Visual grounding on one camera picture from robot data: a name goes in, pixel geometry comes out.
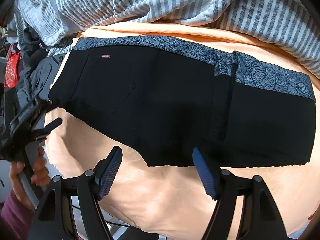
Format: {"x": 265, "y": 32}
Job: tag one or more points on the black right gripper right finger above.
{"x": 260, "y": 216}

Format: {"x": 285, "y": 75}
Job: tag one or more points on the red embroidered cushion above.
{"x": 11, "y": 76}

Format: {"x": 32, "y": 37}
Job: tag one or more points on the black pants with patterned waistband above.
{"x": 163, "y": 97}

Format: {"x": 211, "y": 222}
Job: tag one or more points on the left hand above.
{"x": 27, "y": 181}

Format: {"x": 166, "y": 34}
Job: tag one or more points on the peach bed sheet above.
{"x": 171, "y": 200}

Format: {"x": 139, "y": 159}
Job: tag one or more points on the grey striped duvet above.
{"x": 285, "y": 23}

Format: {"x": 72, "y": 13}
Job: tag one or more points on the dark grey garment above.
{"x": 39, "y": 69}

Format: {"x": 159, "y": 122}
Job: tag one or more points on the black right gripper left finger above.
{"x": 54, "y": 215}

